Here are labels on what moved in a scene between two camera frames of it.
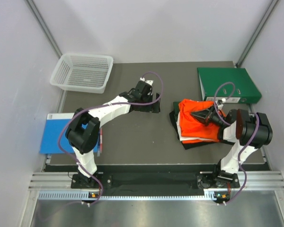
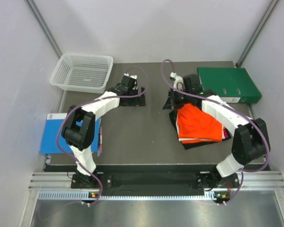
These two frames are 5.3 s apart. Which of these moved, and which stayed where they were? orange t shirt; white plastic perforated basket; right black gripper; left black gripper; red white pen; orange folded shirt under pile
Moved: right black gripper; left black gripper
Stayed: white plastic perforated basket; red white pen; orange t shirt; orange folded shirt under pile
